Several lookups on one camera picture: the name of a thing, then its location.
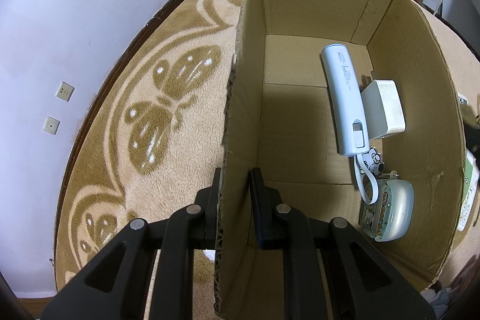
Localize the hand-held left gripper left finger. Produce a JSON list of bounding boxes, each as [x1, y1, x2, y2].
[[39, 167, 226, 320]]

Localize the beige patterned carpet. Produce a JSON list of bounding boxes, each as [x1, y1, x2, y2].
[[56, 0, 480, 306]]

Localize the cartoon earbuds case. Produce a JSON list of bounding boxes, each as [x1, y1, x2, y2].
[[359, 170, 415, 243]]

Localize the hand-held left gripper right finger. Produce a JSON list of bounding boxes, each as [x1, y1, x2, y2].
[[249, 167, 437, 320]]

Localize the light blue power bank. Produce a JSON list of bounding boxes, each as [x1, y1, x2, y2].
[[320, 43, 385, 206]]

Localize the white power adapter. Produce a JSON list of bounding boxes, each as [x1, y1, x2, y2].
[[361, 79, 407, 141]]

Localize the beige wall socket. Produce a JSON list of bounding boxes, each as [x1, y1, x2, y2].
[[56, 81, 75, 102], [42, 115, 61, 135]]

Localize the cardboard box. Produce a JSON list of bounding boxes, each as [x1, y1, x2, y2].
[[214, 0, 467, 317]]

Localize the white green packet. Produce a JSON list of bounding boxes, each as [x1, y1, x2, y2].
[[458, 151, 480, 231]]

